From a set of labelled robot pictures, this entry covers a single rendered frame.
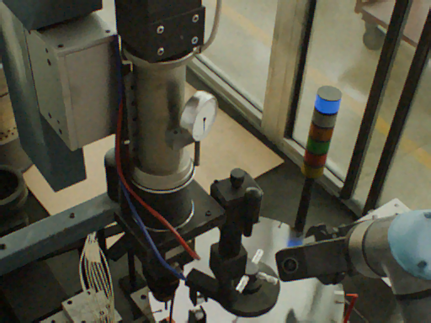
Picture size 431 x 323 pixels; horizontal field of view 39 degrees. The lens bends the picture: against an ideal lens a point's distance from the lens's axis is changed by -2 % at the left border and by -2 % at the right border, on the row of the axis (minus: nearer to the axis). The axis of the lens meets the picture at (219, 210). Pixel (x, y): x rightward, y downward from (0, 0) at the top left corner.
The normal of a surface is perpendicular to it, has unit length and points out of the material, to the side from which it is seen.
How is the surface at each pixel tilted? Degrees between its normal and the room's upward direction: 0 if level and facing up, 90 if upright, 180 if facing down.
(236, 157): 0
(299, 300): 0
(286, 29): 90
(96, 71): 90
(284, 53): 90
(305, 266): 50
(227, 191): 0
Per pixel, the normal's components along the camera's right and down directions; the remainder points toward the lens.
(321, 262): -0.31, 0.06
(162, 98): 0.09, 0.73
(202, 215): 0.06, -0.68
